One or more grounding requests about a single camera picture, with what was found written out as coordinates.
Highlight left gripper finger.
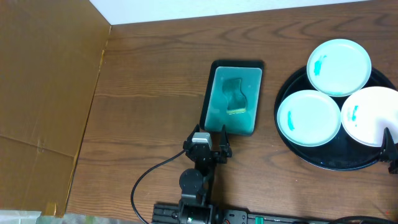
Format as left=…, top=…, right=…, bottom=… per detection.
left=186, top=124, right=200, bottom=142
left=219, top=125, right=229, bottom=151

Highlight green and yellow sponge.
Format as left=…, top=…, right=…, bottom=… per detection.
left=222, top=78, right=247, bottom=114

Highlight mint plate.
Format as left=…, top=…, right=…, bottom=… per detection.
left=277, top=90, right=341, bottom=147
left=307, top=39, right=372, bottom=97

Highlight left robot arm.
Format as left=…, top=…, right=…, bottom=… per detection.
left=177, top=126, right=232, bottom=224

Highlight black rectangular sponge tray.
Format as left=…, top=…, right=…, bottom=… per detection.
left=200, top=59, right=265, bottom=136

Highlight round black tray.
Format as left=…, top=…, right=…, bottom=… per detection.
left=274, top=66, right=397, bottom=174

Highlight white plate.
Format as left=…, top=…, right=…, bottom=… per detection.
left=341, top=86, right=397, bottom=147

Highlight brown cardboard panel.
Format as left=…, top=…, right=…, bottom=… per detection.
left=1, top=1, right=111, bottom=217

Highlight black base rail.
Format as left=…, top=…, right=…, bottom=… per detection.
left=151, top=203, right=398, bottom=224

